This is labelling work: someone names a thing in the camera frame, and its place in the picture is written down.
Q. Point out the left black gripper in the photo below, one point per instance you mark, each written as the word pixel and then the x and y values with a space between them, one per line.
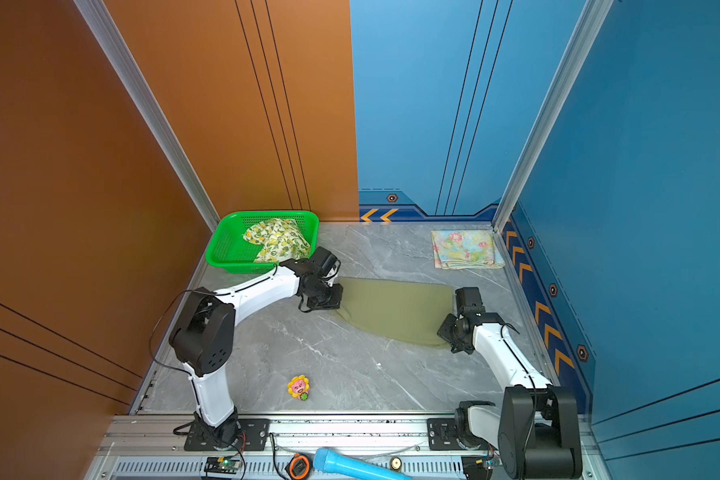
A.
pixel 336 301

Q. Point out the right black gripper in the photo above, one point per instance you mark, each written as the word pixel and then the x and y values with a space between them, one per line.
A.
pixel 444 331

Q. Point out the olive green skirt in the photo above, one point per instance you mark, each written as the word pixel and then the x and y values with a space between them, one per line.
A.
pixel 409 312

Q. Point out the pastel floral skirt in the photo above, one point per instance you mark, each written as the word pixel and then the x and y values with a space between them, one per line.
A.
pixel 465 249

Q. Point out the green plastic basket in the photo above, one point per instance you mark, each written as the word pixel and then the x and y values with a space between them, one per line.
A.
pixel 229 250

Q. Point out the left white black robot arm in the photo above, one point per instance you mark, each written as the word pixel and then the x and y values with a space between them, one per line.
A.
pixel 203 335

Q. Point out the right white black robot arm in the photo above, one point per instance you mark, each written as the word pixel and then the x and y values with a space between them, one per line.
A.
pixel 535 428

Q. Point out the yellow green patterned skirt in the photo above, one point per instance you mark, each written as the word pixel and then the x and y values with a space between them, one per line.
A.
pixel 280 239

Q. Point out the yellow flower toy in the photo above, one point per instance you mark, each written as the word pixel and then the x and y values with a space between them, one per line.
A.
pixel 299 387

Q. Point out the right green circuit board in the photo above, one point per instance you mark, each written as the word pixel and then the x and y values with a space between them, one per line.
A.
pixel 490 462

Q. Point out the green circuit board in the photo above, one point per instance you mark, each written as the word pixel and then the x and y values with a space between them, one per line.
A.
pixel 490 462
pixel 223 467

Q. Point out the blue cylindrical flashlight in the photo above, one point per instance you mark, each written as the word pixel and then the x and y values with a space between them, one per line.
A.
pixel 329 461

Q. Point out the orange black tape measure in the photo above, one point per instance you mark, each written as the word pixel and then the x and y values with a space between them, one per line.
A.
pixel 299 467

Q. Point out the left green circuit board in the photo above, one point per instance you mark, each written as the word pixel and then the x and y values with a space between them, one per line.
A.
pixel 223 467

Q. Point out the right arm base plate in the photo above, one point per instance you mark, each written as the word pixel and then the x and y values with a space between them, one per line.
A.
pixel 448 433

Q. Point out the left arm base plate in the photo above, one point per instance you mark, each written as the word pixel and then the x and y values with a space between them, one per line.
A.
pixel 258 433

